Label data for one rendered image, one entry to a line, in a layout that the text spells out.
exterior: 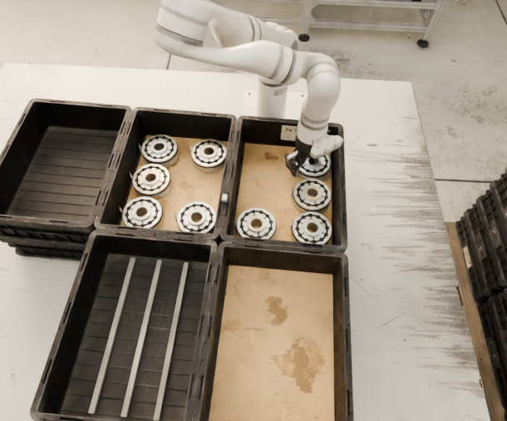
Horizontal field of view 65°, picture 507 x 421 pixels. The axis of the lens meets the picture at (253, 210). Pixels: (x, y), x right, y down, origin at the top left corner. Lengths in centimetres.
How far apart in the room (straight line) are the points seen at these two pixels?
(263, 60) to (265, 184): 41
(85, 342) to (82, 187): 43
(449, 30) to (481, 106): 76
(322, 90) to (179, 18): 31
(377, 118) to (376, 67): 139
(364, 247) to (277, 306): 38
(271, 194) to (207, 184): 18
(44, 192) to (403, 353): 105
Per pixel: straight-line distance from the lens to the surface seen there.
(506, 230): 175
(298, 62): 86
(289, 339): 96
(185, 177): 116
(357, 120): 152
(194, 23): 79
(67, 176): 125
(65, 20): 340
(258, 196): 111
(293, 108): 142
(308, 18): 295
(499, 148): 273
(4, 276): 132
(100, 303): 103
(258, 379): 94
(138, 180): 114
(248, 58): 83
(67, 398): 101
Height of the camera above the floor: 176
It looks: 59 degrees down
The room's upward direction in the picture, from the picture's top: 3 degrees clockwise
